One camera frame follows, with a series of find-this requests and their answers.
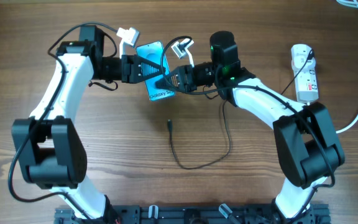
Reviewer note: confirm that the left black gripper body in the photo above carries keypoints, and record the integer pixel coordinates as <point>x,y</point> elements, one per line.
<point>127,69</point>

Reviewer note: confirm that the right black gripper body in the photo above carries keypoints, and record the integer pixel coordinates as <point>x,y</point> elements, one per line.
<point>191,75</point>

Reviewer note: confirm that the blue screen Galaxy smartphone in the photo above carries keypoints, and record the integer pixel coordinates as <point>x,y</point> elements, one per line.
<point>153,51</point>

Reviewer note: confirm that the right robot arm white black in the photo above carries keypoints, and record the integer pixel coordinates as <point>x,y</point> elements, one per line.
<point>308,147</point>

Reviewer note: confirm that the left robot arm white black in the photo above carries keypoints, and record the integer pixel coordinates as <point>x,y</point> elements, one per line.
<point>49,151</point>

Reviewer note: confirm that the white power strip socket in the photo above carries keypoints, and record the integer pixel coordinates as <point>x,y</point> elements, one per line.
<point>303,64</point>

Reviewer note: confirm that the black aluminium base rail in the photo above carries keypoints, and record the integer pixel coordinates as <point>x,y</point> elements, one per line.
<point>251,213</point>

